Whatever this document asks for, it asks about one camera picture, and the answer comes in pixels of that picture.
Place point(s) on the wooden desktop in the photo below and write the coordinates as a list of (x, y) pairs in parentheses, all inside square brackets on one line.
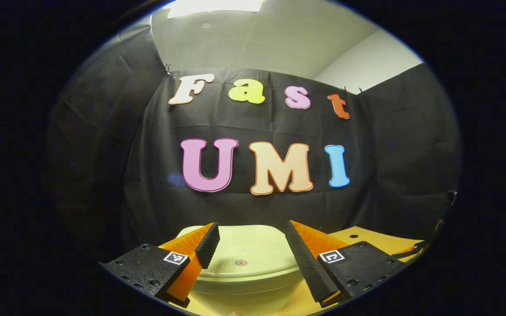
[(380, 242)]

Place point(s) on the ceiling light panel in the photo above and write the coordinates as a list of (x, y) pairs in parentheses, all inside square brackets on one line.
[(213, 6)]

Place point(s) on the green desktop garbage bin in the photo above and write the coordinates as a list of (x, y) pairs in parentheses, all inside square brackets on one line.
[(248, 245)]

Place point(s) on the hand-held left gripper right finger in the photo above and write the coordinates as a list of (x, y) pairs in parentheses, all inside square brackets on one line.
[(308, 263)]

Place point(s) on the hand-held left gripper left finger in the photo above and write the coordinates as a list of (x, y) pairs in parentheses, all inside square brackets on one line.
[(147, 267)]

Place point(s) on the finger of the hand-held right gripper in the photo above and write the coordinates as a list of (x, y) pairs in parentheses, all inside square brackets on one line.
[(411, 251)]

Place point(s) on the black backdrop cloth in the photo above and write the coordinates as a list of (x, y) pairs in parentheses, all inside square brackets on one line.
[(257, 206)]

